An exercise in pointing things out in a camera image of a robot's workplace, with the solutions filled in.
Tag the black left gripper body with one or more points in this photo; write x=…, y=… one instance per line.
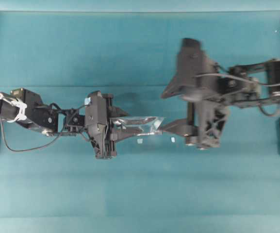
x=98, y=111

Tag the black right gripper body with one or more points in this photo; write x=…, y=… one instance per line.
x=203, y=91

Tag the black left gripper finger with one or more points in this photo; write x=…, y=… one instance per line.
x=119, y=134
x=118, y=112

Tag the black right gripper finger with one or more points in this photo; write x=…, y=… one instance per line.
x=177, y=86
x=180, y=127

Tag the silver zip bag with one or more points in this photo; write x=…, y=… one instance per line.
x=145, y=123

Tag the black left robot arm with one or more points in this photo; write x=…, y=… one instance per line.
x=27, y=109

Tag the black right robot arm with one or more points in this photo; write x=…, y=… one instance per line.
x=255, y=85

